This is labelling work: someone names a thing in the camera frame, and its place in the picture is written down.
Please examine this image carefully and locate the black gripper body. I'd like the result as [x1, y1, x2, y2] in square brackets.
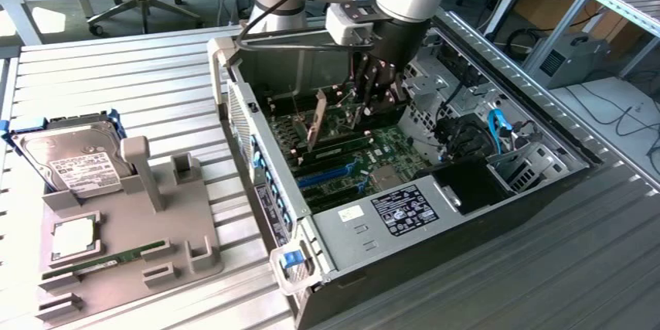
[359, 15, 433, 75]

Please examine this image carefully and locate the graphics card with metal bracket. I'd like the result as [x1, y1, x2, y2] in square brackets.
[305, 87, 376, 153]

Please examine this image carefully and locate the silver disk bay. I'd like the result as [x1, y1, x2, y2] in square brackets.
[484, 140, 592, 196]
[401, 51, 512, 130]

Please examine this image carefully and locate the green motherboard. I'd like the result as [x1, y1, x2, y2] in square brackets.
[265, 86, 439, 215]

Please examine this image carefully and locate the thin locking lever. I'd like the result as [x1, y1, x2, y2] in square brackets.
[288, 84, 307, 119]

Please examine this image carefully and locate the black RAM stick with sticker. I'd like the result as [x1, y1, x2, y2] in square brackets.
[297, 137, 373, 164]

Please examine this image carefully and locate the silver chipset heatsink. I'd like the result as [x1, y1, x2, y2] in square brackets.
[369, 165, 408, 189]

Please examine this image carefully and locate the blue expansion slot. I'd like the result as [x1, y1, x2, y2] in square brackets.
[296, 165, 357, 189]

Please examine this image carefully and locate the black fan shroud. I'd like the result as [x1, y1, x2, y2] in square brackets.
[415, 158, 516, 217]

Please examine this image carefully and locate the grey control box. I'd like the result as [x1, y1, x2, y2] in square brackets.
[535, 32, 612, 90]

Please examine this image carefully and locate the grey power supply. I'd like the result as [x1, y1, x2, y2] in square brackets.
[308, 173, 468, 273]

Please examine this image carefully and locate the blue case latch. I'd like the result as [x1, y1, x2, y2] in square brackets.
[277, 250, 303, 269]

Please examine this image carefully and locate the blue disk caddy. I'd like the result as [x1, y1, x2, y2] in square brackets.
[0, 108, 129, 151]

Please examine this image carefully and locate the open grey PC case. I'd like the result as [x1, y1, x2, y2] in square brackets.
[205, 5, 652, 330]

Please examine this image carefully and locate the grey parts rack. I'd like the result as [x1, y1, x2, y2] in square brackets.
[33, 134, 225, 323]

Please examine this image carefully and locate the silver hard disk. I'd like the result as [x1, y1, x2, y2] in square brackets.
[9, 119, 128, 198]

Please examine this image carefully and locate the green RAM stick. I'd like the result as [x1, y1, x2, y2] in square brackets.
[40, 243, 169, 281]

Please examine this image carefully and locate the silver CPU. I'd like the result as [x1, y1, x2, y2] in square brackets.
[51, 219, 103, 264]

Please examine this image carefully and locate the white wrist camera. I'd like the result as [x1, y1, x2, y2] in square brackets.
[324, 2, 391, 48]

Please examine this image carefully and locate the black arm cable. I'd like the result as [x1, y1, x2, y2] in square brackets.
[235, 0, 377, 53]

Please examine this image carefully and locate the black wire bundle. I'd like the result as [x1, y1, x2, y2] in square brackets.
[433, 113, 496, 163]

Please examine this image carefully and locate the blue wire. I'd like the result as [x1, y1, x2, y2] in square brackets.
[484, 107, 516, 157]

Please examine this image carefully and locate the aluminium frame table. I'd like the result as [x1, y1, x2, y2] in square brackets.
[520, 0, 660, 80]

